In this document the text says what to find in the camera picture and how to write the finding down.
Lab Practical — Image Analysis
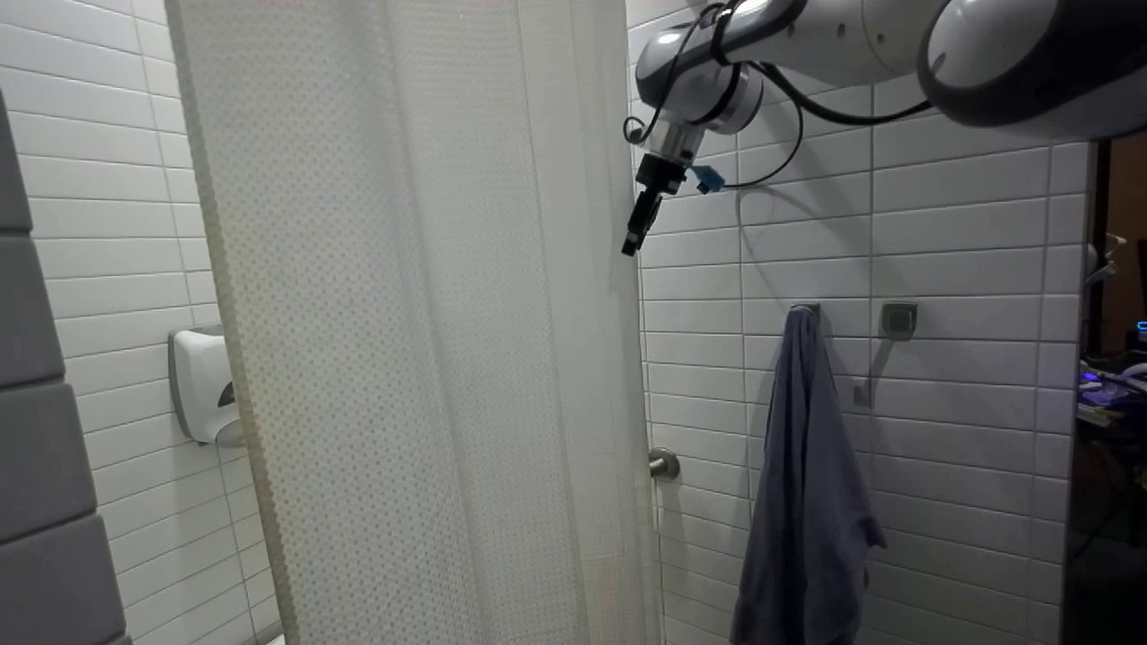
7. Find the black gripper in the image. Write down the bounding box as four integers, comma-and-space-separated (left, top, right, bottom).
622, 152, 691, 261

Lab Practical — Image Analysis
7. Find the white textured shower curtain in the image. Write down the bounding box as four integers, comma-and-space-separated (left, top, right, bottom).
161, 0, 659, 645

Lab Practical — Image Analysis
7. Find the metal towel bar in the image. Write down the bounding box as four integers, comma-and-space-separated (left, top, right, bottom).
849, 302, 920, 410

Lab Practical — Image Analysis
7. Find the blue hanging towel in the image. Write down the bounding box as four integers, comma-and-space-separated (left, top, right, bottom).
727, 302, 889, 645

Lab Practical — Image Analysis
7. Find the blue cable connector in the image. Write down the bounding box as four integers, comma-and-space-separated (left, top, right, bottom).
689, 161, 733, 198

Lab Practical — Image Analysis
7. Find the white wall soap dispenser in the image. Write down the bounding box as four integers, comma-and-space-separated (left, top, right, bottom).
165, 324, 253, 448

